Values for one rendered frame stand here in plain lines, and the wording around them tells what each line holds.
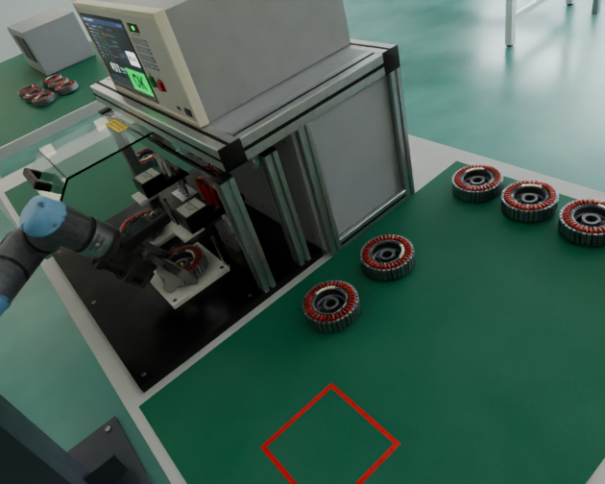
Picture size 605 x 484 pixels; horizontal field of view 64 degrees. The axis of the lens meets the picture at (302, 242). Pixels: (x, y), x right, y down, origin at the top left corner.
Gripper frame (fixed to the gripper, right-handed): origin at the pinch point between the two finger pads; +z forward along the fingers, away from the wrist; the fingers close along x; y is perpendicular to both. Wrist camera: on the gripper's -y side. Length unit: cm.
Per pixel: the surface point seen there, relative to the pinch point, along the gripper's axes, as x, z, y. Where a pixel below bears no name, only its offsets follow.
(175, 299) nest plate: 6.1, -2.2, 6.2
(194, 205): 0.1, -6.8, -13.5
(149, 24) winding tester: 7, -37, -36
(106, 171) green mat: -79, 7, -4
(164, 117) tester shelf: -2.1, -22.2, -25.7
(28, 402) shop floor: -91, 36, 96
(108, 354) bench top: 4.3, -7.9, 23.0
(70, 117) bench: -157, 14, -12
